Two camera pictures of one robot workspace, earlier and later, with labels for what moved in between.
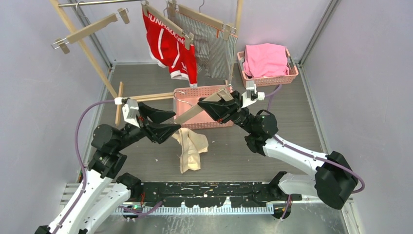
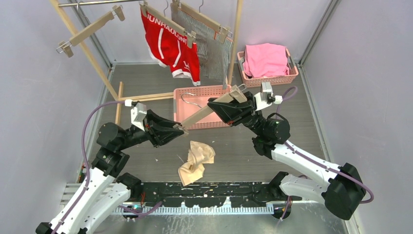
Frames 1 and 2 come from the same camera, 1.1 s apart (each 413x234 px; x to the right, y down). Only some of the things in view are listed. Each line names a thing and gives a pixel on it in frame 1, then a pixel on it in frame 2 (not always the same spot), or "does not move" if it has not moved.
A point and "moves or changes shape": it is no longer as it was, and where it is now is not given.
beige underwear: x=192 y=145 → x=198 y=155
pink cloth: x=266 y=60 does not move
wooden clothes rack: x=121 y=97 does not move
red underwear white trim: x=168 y=49 does not move
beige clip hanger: x=224 y=94 moves or changes shape
